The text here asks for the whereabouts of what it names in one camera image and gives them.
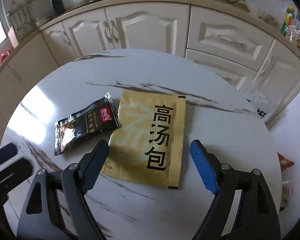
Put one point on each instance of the yellow soup packet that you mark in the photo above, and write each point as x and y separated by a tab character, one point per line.
147	149

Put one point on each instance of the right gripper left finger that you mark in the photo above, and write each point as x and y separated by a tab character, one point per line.
41	216

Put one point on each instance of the round white marble table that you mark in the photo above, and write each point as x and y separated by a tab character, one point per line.
217	114

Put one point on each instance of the black snack wrapper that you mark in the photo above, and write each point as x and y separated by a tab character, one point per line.
98	117

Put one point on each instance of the hanging utensil rack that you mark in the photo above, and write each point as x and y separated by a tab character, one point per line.
21	18

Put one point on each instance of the lower kitchen cabinets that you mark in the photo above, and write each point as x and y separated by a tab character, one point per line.
233	43

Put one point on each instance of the condiment bottles group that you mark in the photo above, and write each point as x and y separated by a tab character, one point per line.
290	28

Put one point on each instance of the red food bag floor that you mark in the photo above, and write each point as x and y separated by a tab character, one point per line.
284	162

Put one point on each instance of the black kettle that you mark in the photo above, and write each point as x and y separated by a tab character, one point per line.
57	7

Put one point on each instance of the stacked white dishes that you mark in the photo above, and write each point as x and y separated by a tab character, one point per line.
41	21

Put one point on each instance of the wooden cutting board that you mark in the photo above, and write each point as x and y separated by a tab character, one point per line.
13	37

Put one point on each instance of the cooking oil bottle floor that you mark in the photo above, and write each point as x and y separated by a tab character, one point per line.
286	192

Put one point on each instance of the white rice bag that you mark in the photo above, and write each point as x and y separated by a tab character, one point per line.
264	101

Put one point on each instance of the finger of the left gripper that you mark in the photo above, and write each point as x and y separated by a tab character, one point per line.
14	175
7	152

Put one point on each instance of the red dish rack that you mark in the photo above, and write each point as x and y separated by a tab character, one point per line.
5	55

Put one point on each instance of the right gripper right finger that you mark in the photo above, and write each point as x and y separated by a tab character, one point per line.
256	217

